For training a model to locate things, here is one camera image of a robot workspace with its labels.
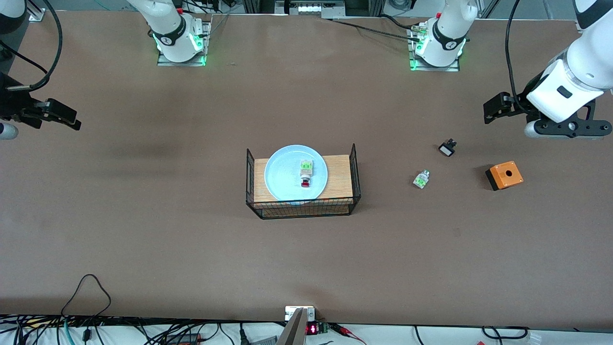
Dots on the wooden board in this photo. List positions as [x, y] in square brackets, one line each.
[340, 177]

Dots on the black power adapter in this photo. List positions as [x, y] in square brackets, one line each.
[184, 339]

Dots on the red digit display module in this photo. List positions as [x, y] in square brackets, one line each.
[312, 329]

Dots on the aluminium extrusion post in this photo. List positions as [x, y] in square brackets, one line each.
[488, 8]
[36, 12]

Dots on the red clip leads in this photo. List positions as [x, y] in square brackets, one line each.
[341, 328]

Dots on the small metal plate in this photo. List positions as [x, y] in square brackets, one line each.
[290, 314]

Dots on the green push button switch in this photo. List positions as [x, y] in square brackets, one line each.
[421, 180]

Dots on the grey box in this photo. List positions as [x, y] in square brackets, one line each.
[263, 341]

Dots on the grey aluminium bar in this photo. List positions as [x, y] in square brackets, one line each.
[294, 333]

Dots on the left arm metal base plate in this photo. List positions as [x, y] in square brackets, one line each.
[436, 69]

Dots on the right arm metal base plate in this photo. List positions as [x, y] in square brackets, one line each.
[182, 63]

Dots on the device with white lights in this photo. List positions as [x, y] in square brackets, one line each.
[309, 8]

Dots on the light blue plate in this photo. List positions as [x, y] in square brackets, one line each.
[282, 177]

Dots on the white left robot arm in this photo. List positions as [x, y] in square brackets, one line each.
[584, 62]

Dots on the orange button enclosure box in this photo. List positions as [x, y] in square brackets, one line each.
[506, 176]

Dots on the small black inline box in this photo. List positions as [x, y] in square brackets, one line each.
[86, 334]

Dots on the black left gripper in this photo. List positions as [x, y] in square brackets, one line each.
[521, 102]

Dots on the black white push button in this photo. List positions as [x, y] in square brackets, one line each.
[447, 149]

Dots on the red push button switch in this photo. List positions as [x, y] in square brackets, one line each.
[306, 167]

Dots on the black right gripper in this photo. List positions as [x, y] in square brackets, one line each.
[13, 101]

